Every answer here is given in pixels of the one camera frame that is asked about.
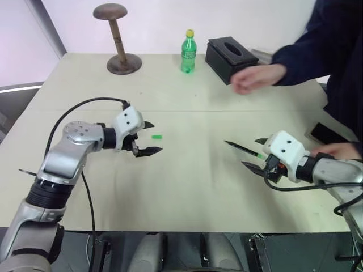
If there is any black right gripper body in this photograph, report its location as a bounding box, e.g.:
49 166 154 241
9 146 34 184
263 154 286 184

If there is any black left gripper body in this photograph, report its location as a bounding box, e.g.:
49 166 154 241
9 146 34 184
121 131 141 156

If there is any black pen with green end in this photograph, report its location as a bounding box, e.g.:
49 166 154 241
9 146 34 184
223 139 267 159

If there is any green plastic bottle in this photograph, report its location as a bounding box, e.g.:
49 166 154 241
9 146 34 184
181 29 197 74

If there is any person's bare right hand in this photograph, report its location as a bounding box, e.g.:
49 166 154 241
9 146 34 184
230 63 286 96

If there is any person's bare left hand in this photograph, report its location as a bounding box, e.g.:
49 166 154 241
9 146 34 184
310 142 362 160

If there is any black smartphone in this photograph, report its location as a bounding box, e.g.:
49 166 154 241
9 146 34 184
304 122 350 146

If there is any brown wooden hat stand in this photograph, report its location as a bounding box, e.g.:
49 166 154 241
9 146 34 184
92 2 143 75

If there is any black tissue box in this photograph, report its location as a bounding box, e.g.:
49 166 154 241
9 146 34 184
205 36 260 86

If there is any person's torso in navy clothing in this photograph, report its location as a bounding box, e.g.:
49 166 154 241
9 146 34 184
305 0 363 159

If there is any grey rounded shape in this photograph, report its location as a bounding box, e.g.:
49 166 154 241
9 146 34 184
133 233 164 272

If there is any black table leg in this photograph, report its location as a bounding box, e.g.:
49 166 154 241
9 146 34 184
88 233 112 272

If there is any dark grey furniture light strip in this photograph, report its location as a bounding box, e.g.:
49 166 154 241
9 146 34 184
0 82 44 144

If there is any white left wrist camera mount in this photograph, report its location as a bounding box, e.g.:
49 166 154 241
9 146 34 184
112 107 146 151

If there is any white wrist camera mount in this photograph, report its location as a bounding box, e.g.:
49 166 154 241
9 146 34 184
112 107 146 151
262 130 311 184

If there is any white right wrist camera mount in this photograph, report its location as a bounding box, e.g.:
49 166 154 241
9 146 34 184
262 130 311 184

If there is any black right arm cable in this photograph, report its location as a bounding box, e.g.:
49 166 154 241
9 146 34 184
263 164 363 218

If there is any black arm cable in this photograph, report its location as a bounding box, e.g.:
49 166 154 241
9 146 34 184
44 97 132 272
263 164 363 218

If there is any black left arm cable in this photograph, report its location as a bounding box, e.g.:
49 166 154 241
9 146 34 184
44 97 132 272

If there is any black metal bracket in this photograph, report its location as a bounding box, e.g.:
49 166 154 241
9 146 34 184
248 233 273 272

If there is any grey window frame post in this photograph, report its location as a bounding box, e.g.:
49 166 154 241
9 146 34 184
23 0 68 60

